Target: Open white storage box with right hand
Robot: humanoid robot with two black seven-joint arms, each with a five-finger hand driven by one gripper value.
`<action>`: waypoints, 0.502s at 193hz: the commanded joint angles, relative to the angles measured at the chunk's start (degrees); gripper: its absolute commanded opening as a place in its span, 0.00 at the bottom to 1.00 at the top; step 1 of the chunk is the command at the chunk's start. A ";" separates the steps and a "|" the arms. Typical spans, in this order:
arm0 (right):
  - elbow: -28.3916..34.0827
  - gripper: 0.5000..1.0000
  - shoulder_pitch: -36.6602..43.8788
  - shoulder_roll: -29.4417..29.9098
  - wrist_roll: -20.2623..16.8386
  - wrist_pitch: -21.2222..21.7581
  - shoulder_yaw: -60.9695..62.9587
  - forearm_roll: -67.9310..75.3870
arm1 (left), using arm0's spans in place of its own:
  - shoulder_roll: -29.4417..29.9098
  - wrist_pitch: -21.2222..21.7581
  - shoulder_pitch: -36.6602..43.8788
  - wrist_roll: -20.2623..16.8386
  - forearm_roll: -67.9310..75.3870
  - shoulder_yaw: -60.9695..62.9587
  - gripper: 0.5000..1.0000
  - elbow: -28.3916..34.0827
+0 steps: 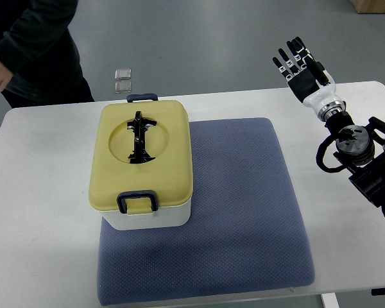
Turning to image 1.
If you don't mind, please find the upper silver floor plate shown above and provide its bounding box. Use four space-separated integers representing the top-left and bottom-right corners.
115 69 132 80

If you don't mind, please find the blue grey fabric cushion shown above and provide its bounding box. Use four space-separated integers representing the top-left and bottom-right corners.
98 117 315 305

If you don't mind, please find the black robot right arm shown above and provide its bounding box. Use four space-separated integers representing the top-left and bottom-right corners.
316 111 385 217

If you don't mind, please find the black object at table edge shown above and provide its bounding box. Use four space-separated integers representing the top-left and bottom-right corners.
371 288 385 296

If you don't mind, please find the cardboard box corner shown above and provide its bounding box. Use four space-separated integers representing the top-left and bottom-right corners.
350 0 385 14

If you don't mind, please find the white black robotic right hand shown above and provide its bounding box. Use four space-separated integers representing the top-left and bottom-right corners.
273 37 346 122

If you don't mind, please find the person in dark clothes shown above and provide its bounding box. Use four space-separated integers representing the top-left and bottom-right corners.
0 0 94 108

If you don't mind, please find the white storage box base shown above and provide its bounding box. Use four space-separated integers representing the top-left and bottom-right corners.
99 190 191 230

